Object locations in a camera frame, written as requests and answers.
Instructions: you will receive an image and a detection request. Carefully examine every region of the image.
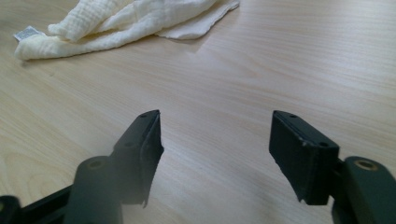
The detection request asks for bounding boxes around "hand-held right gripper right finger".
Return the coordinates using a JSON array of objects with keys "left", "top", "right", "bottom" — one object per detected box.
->
[{"left": 268, "top": 110, "right": 396, "bottom": 224}]

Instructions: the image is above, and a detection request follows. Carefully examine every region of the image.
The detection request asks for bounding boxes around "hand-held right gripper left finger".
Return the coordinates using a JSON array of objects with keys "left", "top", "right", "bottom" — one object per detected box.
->
[{"left": 64, "top": 109, "right": 165, "bottom": 224}]

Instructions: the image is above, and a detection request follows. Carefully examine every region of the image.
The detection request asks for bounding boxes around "cream muslin cloth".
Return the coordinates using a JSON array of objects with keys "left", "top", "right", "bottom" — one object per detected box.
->
[{"left": 12, "top": 0, "right": 241, "bottom": 62}]

